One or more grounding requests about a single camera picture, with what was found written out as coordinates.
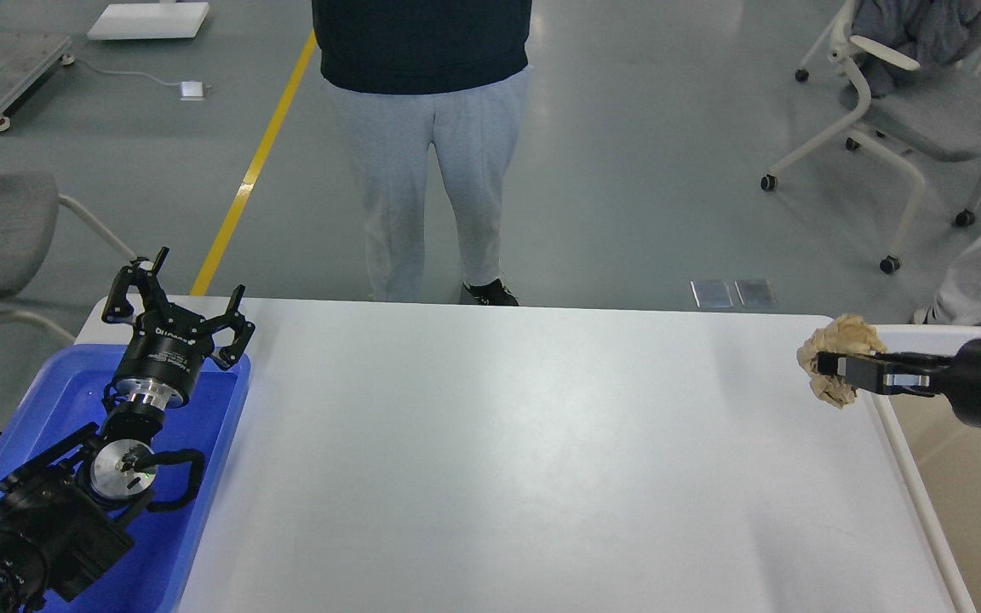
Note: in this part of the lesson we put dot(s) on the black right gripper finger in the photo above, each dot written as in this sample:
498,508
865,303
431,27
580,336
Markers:
846,364
893,380

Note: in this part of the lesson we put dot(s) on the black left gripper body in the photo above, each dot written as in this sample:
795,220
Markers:
165,354

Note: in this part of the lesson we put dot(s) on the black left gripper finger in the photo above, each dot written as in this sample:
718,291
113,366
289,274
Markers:
141,274
232,319

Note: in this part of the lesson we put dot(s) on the brown paper ball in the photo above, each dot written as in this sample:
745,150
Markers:
848,334

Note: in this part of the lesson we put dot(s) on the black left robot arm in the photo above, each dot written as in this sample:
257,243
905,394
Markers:
65,513

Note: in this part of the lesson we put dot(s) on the white plastic bin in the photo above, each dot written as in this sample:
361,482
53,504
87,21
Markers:
941,459

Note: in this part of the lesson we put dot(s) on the metal floor plate right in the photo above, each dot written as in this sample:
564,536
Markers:
756,294

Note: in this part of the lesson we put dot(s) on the metal floor plate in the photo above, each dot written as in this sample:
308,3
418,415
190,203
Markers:
756,294
712,295

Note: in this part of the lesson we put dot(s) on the grey chair at left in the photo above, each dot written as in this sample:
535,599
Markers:
29,209

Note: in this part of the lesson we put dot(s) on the metal floor plate left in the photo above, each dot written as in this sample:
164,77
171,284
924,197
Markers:
712,295

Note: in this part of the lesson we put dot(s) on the blue plastic bin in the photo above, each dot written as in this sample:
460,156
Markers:
65,395

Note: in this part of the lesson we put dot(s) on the white platform on floor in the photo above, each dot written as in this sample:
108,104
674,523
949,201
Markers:
150,21

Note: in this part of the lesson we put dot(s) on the white grey office chair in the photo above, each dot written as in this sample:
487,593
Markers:
940,118

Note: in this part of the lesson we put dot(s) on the person in grey trousers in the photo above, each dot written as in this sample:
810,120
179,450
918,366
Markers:
411,79

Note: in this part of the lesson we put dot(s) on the grey jacket on chair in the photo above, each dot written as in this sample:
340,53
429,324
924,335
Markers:
936,34

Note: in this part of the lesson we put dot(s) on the white power adapter with cable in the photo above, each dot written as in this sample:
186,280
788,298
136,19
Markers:
186,90

